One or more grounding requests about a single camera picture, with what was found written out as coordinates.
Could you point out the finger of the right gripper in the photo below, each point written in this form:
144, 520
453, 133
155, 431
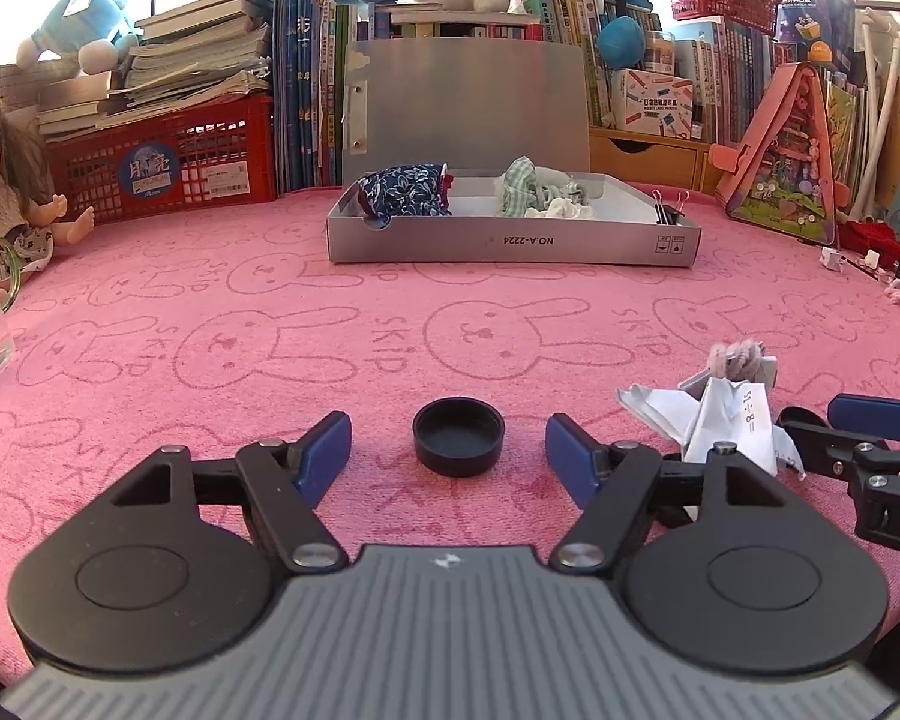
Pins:
837, 454
865, 414

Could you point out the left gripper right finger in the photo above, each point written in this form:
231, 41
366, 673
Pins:
612, 485

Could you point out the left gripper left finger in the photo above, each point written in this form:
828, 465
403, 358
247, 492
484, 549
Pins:
284, 482

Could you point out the white paper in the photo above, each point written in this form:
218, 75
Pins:
736, 412

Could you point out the black round cap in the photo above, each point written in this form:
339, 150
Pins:
458, 437

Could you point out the cream lace scrunchie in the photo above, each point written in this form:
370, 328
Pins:
568, 209

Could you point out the green checkered cloth bundle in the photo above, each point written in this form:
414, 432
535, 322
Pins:
520, 189

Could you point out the blue floral fabric pouch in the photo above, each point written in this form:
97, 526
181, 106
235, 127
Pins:
406, 191

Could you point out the white fluffy plush toy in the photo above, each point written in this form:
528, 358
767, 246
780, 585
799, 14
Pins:
557, 185

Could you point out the red knitted pouch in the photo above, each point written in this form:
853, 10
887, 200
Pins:
446, 182

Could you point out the small white paper cube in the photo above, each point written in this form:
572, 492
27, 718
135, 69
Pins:
832, 259

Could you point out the pink bunny pattern blanket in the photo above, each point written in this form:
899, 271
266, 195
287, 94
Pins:
216, 328

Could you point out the pink triangular toy house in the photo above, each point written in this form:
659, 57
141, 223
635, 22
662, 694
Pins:
779, 175

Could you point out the black binder clip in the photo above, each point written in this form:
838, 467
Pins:
670, 207

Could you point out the wooden drawer shelf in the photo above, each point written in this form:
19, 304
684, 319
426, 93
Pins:
639, 158

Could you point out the pencil pattern white box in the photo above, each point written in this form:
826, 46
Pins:
652, 103

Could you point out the silver open file box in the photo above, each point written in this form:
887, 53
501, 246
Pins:
477, 105

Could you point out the row of shelf books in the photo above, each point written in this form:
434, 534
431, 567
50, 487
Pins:
730, 64

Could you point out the brown haired doll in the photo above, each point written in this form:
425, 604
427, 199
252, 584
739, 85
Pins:
31, 214

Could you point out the stack of books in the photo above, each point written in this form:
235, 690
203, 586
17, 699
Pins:
188, 56

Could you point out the row of blue books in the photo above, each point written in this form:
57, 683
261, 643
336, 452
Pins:
308, 63

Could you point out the blue cat plush left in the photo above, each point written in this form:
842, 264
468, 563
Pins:
96, 33

